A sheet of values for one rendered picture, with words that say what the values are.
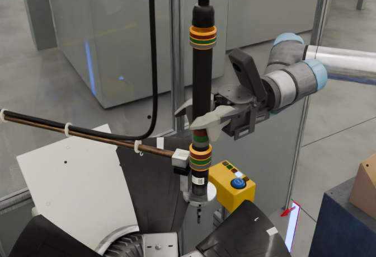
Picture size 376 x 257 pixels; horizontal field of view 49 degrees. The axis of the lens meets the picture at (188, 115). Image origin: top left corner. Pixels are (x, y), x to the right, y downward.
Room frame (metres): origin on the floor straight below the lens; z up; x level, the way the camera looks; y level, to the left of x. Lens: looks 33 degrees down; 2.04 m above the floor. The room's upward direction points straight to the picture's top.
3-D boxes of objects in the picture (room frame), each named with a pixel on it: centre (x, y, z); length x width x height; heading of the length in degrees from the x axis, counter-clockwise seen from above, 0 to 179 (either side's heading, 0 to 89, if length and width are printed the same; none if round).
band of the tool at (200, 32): (0.63, -0.02, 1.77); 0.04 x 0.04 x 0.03
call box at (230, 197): (1.08, -0.15, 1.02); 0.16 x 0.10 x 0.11; 36
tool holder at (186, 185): (0.63, -0.01, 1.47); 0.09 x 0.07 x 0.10; 70
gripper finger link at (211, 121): (0.61, -0.04, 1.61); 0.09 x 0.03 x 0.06; 136
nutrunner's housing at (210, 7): (0.63, -0.02, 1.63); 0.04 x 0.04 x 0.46
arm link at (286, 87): (0.74, -0.18, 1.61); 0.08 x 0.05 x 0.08; 36
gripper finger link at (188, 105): (0.66, -0.01, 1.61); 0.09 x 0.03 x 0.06; 115
